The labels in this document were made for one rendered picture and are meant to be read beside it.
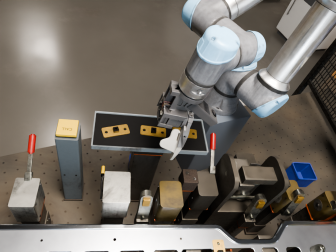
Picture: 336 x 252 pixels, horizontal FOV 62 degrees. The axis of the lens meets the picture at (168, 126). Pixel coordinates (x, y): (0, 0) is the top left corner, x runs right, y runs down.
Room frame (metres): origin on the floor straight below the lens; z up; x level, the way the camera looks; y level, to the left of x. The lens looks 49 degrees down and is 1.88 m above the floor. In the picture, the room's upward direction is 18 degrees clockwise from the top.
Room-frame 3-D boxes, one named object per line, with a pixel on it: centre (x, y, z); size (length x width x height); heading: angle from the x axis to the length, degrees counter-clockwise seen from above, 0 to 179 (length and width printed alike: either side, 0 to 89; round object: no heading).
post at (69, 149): (0.48, 0.29, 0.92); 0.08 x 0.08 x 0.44; 19
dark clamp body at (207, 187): (0.51, -0.18, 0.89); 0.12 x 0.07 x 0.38; 19
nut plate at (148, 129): (0.57, 0.04, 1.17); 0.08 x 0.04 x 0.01; 104
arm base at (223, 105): (0.88, -0.17, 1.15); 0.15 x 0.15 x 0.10
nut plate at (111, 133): (0.53, 0.15, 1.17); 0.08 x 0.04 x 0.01; 125
